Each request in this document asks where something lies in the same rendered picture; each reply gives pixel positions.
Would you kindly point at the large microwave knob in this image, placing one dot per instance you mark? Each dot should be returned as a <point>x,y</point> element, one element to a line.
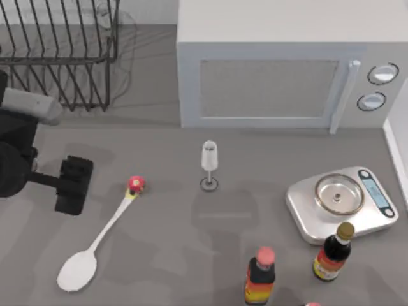
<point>382,74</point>

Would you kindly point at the small microwave knob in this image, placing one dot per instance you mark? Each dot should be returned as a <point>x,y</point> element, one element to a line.
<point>371,101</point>

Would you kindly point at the microwave door with window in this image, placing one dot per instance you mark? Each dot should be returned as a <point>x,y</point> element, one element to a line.
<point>191,86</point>

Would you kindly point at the pale grey rounded box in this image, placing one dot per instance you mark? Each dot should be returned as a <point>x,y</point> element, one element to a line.
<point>28,103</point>

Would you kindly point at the clear champagne glass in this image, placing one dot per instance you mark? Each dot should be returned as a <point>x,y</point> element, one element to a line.
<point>209,156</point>

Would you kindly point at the silver kitchen scale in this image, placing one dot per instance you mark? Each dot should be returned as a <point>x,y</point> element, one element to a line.
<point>303,204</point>

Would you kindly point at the red bottle cap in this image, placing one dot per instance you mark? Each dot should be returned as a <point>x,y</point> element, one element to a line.
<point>311,304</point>

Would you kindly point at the white spoon with red figure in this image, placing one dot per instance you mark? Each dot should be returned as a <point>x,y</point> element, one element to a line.
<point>78,271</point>

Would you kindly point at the dark bottle with pink cap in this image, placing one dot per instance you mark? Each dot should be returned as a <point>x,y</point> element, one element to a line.
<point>259,280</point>

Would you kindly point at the pale microwave oven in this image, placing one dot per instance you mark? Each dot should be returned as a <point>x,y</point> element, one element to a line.
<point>255,28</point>

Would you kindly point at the dark bottle with gold cap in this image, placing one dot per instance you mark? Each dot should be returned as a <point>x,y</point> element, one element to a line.
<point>333,255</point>

